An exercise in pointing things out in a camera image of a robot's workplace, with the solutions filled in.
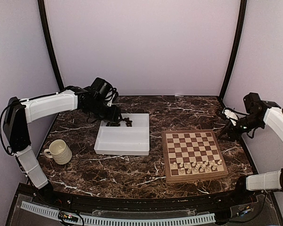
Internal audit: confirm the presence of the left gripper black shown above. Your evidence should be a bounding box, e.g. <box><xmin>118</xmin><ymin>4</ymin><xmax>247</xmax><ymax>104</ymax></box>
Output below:
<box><xmin>86</xmin><ymin>98</ymin><xmax>122</xmax><ymax>122</ymax></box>

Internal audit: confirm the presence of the black left frame post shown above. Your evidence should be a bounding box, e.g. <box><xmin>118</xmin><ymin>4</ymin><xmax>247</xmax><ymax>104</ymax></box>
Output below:
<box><xmin>37</xmin><ymin>0</ymin><xmax>65</xmax><ymax>90</ymax></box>

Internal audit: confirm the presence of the wooden chess board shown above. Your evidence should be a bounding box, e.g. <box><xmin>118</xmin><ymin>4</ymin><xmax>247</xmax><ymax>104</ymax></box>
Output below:
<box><xmin>162</xmin><ymin>129</ymin><xmax>229</xmax><ymax>184</ymax></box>

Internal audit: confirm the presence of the white chess queen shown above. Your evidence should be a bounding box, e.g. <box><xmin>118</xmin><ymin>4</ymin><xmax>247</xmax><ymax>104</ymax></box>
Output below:
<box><xmin>194</xmin><ymin>164</ymin><xmax>200</xmax><ymax>173</ymax></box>

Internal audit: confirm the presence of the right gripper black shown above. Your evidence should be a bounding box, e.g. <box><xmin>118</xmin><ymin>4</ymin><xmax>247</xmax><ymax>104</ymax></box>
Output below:
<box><xmin>218</xmin><ymin>113</ymin><xmax>264</xmax><ymax>142</ymax></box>

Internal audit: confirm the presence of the dark chess pieces pile lower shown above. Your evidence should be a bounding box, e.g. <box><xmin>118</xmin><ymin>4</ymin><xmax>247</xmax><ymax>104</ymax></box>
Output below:
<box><xmin>106</xmin><ymin>121</ymin><xmax>121</xmax><ymax>127</ymax></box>

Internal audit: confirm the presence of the black right frame post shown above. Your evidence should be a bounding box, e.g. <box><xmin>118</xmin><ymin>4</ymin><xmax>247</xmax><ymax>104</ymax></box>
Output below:
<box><xmin>218</xmin><ymin>0</ymin><xmax>247</xmax><ymax>101</ymax></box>

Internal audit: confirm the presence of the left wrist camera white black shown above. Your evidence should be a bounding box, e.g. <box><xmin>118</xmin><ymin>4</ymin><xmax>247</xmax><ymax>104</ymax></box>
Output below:
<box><xmin>105</xmin><ymin>88</ymin><xmax>118</xmax><ymax>106</ymax></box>

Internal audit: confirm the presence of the black frame post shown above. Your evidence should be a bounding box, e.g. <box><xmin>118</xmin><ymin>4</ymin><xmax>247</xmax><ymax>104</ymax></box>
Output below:
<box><xmin>218</xmin><ymin>0</ymin><xmax>247</xmax><ymax>101</ymax></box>
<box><xmin>37</xmin><ymin>0</ymin><xmax>65</xmax><ymax>90</ymax></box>

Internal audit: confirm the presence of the dark chess pieces pile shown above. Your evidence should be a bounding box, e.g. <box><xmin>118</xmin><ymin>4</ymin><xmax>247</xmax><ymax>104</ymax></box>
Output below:
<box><xmin>106</xmin><ymin>121</ymin><xmax>121</xmax><ymax>127</ymax></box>
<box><xmin>122</xmin><ymin>117</ymin><xmax>133</xmax><ymax>127</ymax></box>

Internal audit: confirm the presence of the white slotted cable duct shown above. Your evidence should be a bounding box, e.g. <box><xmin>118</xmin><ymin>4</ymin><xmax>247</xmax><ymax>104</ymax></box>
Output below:
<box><xmin>20</xmin><ymin>201</ymin><xmax>216</xmax><ymax>226</ymax></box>

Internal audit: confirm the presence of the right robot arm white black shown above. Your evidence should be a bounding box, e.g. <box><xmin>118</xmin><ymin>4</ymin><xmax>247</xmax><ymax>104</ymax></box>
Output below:
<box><xmin>217</xmin><ymin>92</ymin><xmax>283</xmax><ymax>204</ymax></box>

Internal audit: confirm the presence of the cream ribbed ceramic mug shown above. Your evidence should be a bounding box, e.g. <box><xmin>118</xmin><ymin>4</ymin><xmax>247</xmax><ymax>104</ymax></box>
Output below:
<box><xmin>43</xmin><ymin>139</ymin><xmax>72</xmax><ymax>165</ymax></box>

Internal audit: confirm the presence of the black front rail base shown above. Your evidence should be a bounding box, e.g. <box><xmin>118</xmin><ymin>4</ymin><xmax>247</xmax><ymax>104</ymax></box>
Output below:
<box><xmin>6</xmin><ymin>184</ymin><xmax>283</xmax><ymax>226</ymax></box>

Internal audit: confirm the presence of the dark chess pieces pile upper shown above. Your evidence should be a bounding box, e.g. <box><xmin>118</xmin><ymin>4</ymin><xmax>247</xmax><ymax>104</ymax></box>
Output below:
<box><xmin>122</xmin><ymin>117</ymin><xmax>133</xmax><ymax>127</ymax></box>

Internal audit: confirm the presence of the white plastic divided tray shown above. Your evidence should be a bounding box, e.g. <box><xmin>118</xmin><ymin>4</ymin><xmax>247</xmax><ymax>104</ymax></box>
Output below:
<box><xmin>94</xmin><ymin>113</ymin><xmax>150</xmax><ymax>156</ymax></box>

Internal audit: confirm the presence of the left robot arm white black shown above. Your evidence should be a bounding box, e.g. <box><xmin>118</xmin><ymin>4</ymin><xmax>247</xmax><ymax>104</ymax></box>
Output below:
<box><xmin>0</xmin><ymin>77</ymin><xmax>122</xmax><ymax>205</ymax></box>

